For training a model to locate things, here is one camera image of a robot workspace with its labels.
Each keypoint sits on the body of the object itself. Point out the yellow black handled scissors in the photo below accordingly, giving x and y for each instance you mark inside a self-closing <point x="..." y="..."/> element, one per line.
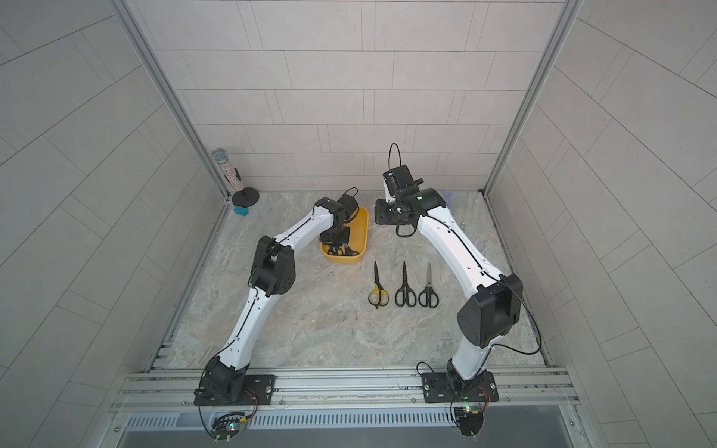
<point x="379" y="297"/>

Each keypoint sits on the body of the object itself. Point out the aluminium front rail frame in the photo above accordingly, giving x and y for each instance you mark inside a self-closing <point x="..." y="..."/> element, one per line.
<point x="363" y="388"/>

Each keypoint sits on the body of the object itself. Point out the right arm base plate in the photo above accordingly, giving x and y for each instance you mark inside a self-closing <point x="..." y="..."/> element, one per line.
<point x="437" y="388"/>

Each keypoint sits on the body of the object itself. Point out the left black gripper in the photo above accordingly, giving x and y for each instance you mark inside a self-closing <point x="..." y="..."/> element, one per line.
<point x="344" y="239"/>

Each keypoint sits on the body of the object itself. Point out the left circuit board with wires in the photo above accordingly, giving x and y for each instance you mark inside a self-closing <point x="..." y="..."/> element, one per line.
<point x="226" y="427"/>

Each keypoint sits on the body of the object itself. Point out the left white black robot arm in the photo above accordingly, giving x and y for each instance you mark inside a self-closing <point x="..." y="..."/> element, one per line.
<point x="272" y="274"/>

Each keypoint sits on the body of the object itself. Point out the yellow plastic storage box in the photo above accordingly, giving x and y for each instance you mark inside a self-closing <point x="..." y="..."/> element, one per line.
<point x="357" y="240"/>

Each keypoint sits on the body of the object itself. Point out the silver blade black scissors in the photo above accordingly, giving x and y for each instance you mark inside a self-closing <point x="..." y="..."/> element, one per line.
<point x="428" y="298"/>

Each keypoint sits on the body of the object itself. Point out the small black scissors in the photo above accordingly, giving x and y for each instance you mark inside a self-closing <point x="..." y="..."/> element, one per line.
<point x="339" y="250"/>

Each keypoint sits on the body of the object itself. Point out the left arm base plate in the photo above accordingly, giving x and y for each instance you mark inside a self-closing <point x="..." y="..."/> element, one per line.
<point x="257" y="389"/>

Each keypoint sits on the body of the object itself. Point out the circuit board with wires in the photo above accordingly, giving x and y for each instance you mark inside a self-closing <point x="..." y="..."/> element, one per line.
<point x="468" y="420"/>
<point x="226" y="427"/>

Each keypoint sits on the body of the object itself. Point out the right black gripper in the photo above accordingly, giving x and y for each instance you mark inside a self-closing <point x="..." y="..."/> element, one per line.
<point x="383" y="215"/>

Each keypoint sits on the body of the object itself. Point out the teal small block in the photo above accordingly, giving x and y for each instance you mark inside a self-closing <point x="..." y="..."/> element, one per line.
<point x="241" y="211"/>

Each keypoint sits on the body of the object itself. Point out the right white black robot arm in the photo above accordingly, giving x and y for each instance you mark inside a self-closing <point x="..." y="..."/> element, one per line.
<point x="493" y="300"/>

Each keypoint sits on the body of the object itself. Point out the right circuit board with wires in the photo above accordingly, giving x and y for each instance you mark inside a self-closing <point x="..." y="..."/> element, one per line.
<point x="468" y="420"/>

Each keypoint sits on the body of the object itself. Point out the all black scissors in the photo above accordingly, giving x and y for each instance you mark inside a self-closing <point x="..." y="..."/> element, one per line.
<point x="405" y="296"/>

